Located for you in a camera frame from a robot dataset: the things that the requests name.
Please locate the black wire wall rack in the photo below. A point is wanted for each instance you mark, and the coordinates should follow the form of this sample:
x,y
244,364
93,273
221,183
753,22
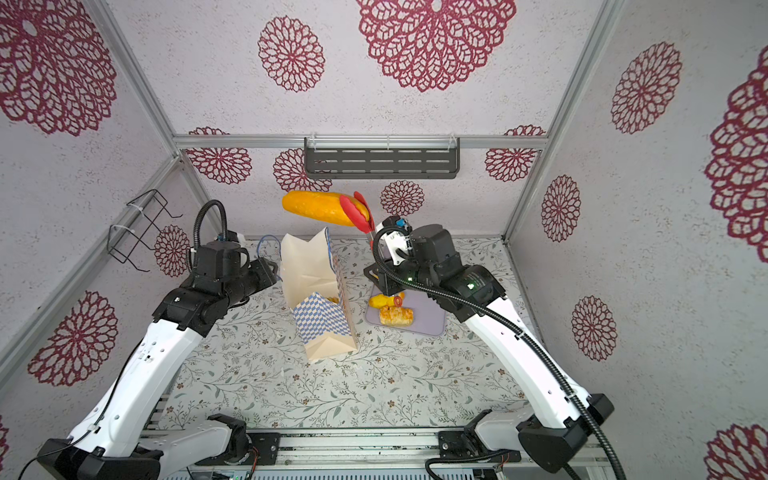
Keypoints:
x,y
123,240

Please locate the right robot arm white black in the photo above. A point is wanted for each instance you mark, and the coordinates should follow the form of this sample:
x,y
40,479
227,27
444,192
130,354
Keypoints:
x,y
562,415

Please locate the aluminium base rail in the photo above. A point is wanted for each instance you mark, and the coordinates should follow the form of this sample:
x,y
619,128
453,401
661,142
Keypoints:
x,y
398,453

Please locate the glazed pastry bread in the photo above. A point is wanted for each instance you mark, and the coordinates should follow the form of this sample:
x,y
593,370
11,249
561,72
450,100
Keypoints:
x,y
396,316

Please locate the dark grey wall shelf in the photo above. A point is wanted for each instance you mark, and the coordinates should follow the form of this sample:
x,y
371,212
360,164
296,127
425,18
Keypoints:
x,y
386,160

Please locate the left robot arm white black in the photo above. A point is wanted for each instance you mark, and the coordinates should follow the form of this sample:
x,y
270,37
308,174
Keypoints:
x,y
107,443

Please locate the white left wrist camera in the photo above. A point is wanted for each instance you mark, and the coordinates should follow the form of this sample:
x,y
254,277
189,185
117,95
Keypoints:
x,y
232,236

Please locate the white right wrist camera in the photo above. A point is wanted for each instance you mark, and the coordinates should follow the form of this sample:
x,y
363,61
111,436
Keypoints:
x,y
396,243

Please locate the red metal kitchen tongs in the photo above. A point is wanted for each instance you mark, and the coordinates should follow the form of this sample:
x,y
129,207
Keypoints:
x,y
366,234

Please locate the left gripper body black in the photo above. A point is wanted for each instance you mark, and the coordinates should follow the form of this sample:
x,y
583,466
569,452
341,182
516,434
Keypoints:
x,y
255,279

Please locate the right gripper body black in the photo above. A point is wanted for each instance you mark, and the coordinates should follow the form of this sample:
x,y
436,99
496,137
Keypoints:
x,y
414,270

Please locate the blue checkered paper bag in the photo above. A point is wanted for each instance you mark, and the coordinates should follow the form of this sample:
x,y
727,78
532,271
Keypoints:
x,y
314,292

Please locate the yellow twisted bread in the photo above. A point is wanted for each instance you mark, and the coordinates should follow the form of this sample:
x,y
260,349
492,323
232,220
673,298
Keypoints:
x,y
381,301

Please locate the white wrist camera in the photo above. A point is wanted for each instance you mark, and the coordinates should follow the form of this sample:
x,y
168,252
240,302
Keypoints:
x,y
396,243
232,236

